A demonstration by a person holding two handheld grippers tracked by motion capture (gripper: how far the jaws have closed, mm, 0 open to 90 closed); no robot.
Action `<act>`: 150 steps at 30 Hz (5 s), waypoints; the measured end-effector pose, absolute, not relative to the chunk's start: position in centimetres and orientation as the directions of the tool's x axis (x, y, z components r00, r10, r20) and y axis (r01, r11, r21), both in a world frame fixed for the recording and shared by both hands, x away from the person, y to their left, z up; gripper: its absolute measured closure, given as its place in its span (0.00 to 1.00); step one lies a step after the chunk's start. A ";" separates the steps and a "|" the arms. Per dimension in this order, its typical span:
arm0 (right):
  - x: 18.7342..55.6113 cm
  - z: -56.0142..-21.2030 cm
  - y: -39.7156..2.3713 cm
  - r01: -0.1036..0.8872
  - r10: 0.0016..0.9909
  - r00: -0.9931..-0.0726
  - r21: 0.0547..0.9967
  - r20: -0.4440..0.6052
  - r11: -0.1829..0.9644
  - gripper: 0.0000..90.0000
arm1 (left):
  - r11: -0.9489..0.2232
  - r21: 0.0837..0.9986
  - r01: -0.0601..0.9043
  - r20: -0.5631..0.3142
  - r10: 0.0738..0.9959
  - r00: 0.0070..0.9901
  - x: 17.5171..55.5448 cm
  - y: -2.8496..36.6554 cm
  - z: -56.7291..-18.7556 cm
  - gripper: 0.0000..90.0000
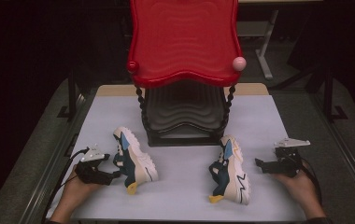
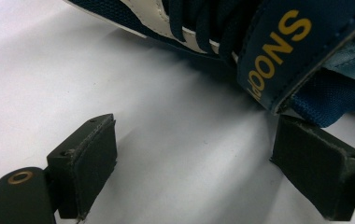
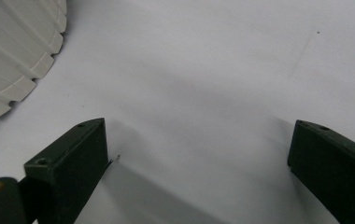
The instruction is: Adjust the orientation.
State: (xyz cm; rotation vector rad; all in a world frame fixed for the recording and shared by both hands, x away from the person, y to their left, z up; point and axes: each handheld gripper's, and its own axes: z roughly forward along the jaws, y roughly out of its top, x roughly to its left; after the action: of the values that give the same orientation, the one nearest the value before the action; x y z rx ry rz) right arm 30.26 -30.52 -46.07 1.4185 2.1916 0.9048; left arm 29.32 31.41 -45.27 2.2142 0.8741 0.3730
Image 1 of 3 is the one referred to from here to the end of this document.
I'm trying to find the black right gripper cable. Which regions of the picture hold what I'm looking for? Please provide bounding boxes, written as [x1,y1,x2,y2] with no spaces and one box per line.
[300,161,323,207]

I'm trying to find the person's right hand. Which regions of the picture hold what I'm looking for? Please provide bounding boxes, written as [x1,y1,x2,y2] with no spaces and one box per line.
[271,163,320,208]

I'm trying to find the person's left hand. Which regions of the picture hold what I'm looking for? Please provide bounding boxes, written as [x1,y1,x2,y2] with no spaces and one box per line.
[61,166,105,203]

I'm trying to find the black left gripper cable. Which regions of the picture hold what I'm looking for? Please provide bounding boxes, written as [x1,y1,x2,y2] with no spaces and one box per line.
[40,147,90,224]

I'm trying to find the white and navy sneaker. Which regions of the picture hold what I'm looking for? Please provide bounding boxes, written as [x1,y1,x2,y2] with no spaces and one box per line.
[208,133,251,206]
[112,126,160,196]

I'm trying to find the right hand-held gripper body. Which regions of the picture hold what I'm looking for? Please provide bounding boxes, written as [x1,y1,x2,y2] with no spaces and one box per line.
[274,137,311,178]

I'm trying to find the white desk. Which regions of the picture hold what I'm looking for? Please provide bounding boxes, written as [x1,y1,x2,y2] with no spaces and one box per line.
[236,0,323,81]

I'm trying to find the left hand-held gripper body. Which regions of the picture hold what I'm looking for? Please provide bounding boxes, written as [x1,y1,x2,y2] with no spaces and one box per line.
[74,143,114,187]

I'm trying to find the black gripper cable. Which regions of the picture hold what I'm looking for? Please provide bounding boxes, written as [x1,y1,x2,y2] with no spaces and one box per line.
[300,161,323,207]
[40,147,90,224]

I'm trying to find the black frame post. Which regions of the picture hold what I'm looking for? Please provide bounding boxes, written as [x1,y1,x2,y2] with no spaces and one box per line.
[322,66,348,123]
[57,69,78,120]

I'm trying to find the pale table mat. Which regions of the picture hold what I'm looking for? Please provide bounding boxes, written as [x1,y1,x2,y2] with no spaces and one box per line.
[46,94,307,223]

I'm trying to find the red and black shoe rack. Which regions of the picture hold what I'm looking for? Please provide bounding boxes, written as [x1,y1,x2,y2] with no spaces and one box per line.
[126,0,248,147]

